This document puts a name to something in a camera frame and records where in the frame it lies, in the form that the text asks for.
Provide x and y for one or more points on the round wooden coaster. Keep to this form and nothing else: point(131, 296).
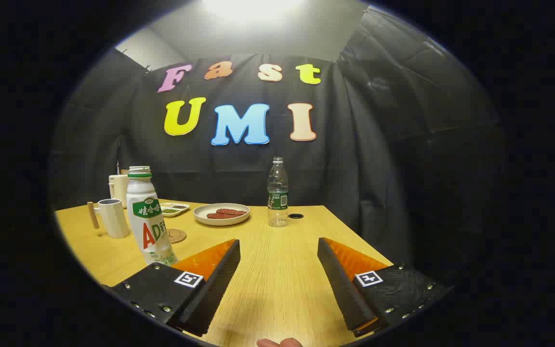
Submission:
point(179, 236)

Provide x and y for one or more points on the white juice bottle green label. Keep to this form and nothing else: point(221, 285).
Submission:
point(150, 226)

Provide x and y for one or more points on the black backdrop cloth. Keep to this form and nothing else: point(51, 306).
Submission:
point(354, 168)

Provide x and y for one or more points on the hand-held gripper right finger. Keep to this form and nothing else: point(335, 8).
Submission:
point(342, 284)

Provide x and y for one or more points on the reddish brown food slices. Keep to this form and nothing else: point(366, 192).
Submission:
point(227, 214)

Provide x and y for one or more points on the wooden table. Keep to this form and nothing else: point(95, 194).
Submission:
point(277, 270)

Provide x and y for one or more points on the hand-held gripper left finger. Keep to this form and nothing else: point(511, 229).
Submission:
point(210, 294)

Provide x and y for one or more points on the clear plastic water bottle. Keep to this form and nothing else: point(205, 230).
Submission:
point(277, 193)

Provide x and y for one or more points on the cream toaster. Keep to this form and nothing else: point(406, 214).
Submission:
point(117, 190)

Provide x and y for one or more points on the cream round plate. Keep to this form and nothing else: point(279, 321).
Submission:
point(202, 215)

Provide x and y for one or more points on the white divided dish of beans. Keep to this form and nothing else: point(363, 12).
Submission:
point(174, 209)

